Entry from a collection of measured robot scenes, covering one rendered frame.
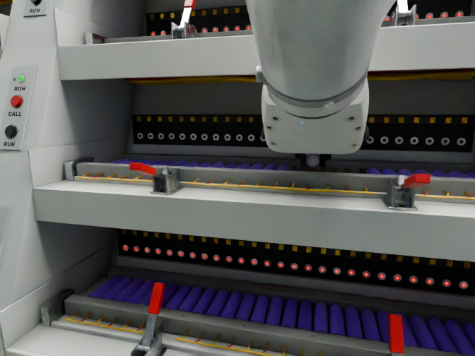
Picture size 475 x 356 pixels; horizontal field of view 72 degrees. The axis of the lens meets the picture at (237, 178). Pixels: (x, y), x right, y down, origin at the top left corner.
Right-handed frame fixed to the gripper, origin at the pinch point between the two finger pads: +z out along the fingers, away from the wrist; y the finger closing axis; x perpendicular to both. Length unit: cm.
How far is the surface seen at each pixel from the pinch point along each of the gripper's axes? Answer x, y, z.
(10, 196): -10.1, -38.6, -5.5
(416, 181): -7.8, 8.7, -11.7
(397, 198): -6.7, 9.2, -2.7
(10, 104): 2.4, -41.2, -7.8
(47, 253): -16.5, -35.5, 0.1
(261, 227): -11.2, -5.0, -4.4
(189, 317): -22.3, -14.5, 3.6
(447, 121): 8.0, 18.4, 6.8
